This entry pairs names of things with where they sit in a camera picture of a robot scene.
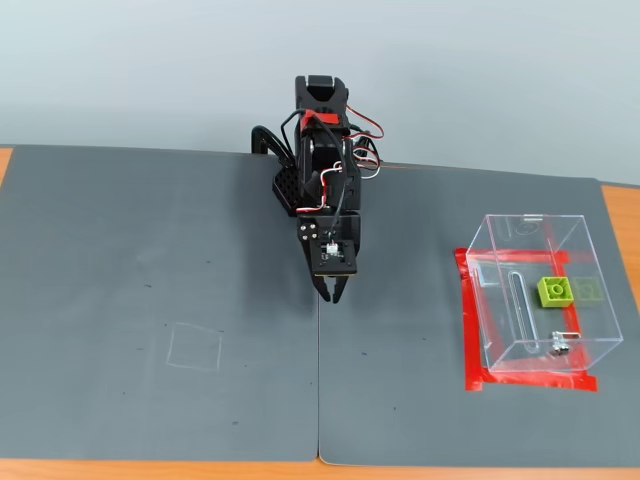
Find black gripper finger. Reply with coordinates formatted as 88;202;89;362
325;274;348;305
294;221;332;304

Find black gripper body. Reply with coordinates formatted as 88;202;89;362
294;212;362;251

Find green lego block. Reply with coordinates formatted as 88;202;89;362
537;275;575;309

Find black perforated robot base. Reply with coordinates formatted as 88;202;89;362
269;166;304;220

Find transparent acrylic box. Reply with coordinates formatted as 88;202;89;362
465;213;624;374

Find red tape wrap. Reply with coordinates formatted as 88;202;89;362
301;107;346;127

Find black table clamp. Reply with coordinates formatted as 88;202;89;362
250;124;296;166

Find red tape strip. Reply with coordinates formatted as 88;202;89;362
453;247;571;266
453;248;485;393
464;369;600;394
549;249;592;374

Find gray table mat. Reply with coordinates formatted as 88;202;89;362
317;160;640;470
0;144;321;462

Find black camera cable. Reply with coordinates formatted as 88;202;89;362
278;110;349;241

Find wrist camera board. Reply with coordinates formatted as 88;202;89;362
310;238;359;279

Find white red gripper wire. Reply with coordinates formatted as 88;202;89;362
293;160;346;215

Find red black servo wires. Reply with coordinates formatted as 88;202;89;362
347;106;386;182

